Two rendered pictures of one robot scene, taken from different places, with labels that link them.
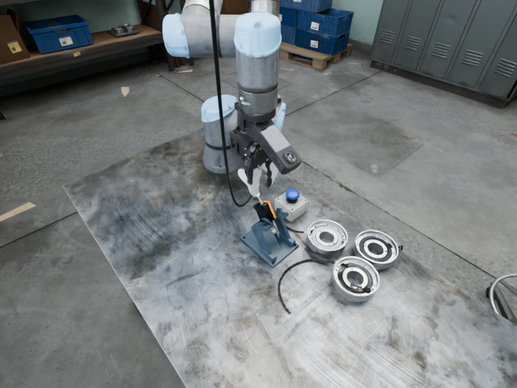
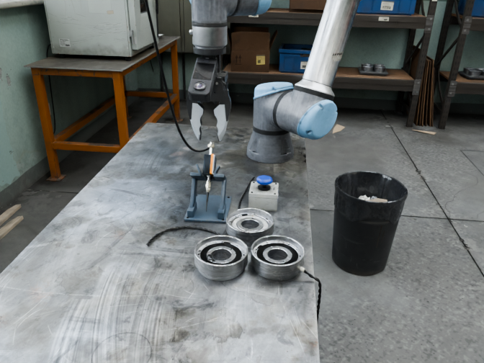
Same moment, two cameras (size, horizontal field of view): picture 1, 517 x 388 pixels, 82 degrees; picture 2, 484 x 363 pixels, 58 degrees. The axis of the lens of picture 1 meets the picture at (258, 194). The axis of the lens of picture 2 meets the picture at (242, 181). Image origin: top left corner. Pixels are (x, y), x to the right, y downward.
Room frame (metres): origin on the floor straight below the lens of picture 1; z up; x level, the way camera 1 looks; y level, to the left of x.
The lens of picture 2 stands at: (-0.08, -0.77, 1.33)
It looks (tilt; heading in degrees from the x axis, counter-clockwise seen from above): 26 degrees down; 47
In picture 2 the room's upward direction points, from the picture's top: 1 degrees clockwise
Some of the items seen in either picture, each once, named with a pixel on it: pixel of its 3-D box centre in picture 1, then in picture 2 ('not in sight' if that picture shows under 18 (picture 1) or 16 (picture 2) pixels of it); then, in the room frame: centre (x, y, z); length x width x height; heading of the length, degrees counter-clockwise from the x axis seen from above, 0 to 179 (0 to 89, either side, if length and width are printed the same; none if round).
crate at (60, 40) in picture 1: (59, 34); (306, 58); (3.36, 2.03, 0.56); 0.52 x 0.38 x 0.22; 129
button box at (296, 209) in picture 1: (290, 203); (263, 194); (0.63, -0.09, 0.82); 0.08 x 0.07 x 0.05; 42
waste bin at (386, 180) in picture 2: not in sight; (364, 224); (1.64, 0.17, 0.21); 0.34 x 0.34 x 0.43
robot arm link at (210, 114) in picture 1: (222, 119); (274, 104); (0.88, 0.12, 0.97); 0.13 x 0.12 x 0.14; 88
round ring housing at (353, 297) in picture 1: (354, 279); (221, 258); (0.38, -0.23, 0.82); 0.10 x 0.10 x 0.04
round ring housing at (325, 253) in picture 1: (326, 239); (249, 227); (0.50, -0.18, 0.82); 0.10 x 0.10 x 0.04
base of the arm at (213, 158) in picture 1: (223, 148); (271, 140); (0.88, 0.12, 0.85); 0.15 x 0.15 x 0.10
